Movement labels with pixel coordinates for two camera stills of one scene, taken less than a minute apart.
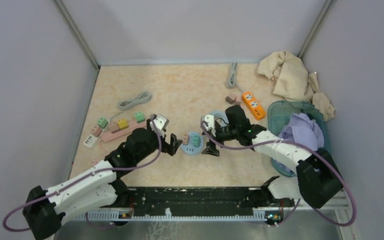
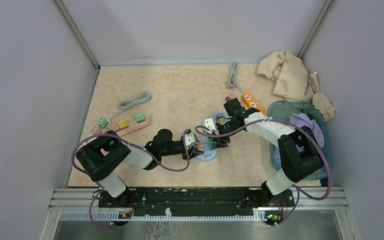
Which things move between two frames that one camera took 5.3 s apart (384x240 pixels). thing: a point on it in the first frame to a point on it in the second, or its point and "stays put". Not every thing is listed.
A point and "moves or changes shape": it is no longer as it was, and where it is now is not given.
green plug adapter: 140,117 stays put
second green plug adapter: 102,123 stays put
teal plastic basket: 279,114 stays put
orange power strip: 256,108 stays put
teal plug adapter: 196,140 moves or changes shape
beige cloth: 293,80 stays put
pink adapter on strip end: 96,130 stays put
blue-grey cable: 220,117 stays put
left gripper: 171,148 to 190,153
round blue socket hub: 190,149 moves or changes shape
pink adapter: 185,138 moves or changes shape
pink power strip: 113,132 stays put
